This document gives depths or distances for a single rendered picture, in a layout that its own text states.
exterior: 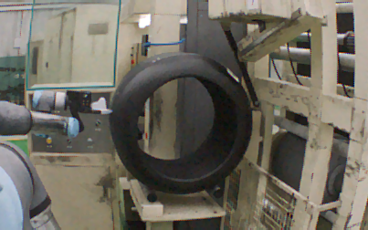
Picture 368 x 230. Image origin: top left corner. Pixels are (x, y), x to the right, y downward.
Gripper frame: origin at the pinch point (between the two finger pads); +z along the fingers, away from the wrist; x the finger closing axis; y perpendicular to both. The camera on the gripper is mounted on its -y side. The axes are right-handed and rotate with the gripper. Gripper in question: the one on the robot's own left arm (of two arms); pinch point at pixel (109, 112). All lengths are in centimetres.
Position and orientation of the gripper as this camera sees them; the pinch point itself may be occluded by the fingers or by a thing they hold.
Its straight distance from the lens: 161.2
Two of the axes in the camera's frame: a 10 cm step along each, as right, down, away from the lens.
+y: 1.5, -9.8, -1.3
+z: 9.6, 1.1, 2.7
